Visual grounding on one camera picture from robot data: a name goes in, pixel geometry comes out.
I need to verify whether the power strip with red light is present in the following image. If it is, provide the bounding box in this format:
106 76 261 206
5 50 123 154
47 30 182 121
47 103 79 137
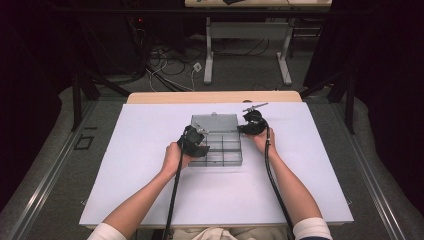
128 16 148 43

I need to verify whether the person's beige clothing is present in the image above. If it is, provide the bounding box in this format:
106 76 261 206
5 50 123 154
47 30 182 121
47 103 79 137
171 226 290 240

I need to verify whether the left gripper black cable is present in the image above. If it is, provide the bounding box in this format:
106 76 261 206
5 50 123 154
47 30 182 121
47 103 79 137
162 132 188 240

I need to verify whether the aluminium floor rail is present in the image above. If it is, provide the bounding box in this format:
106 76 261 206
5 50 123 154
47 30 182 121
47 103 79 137
6 99 98 240
333 103 407 240

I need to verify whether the white table cover sheet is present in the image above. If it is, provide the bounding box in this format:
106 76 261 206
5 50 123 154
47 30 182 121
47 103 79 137
79 102 355 228

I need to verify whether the person's left hand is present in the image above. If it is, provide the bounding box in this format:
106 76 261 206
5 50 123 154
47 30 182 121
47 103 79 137
162 142 196 178

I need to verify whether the person's right hand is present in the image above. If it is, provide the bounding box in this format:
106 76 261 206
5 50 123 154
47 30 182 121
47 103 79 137
248 128 278 158

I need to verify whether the white-legged desk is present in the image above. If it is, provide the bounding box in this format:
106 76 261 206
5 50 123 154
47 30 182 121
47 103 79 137
184 0 333 86

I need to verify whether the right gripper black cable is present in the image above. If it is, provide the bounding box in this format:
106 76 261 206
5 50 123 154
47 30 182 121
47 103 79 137
263 123 296 240

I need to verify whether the dark curtain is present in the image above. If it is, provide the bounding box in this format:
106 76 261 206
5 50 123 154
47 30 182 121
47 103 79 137
0 0 76 213
303 0 424 216

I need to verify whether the person's white left sleeve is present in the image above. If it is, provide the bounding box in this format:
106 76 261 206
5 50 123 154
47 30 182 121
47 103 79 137
86 222 128 240

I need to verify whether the black metal stand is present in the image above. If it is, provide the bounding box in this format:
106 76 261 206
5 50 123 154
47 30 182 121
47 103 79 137
70 68 132 133
299 69 356 135

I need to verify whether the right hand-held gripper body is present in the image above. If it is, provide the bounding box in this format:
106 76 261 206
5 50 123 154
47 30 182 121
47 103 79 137
242 102 269 136

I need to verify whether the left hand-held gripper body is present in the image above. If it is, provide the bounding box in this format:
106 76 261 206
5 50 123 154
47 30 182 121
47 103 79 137
177 121 210 157

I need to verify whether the tangle of floor cables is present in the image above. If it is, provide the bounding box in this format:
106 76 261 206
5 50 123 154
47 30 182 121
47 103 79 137
126 16 209 93

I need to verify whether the clear plastic compartment box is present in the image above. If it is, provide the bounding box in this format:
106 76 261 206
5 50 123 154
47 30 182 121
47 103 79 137
187 112 244 168

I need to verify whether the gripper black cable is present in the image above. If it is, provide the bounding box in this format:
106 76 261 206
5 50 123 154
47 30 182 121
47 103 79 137
162 132 188 240
263 123 296 240

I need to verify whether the light wooden table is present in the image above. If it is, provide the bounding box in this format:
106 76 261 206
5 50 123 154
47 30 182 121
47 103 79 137
126 90 303 105

